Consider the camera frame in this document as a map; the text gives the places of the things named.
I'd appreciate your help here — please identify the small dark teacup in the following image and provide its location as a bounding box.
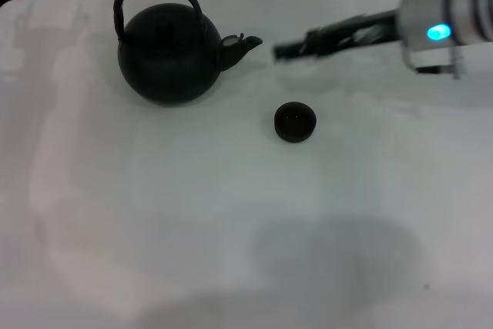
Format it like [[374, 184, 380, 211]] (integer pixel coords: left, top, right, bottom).
[[273, 101, 318, 143]]

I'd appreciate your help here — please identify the black round teapot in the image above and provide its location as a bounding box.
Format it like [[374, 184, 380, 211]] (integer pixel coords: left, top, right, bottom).
[[112, 0, 264, 106]]

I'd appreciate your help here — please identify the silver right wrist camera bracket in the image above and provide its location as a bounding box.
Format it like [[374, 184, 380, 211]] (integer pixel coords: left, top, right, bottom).
[[404, 44, 464, 80]]

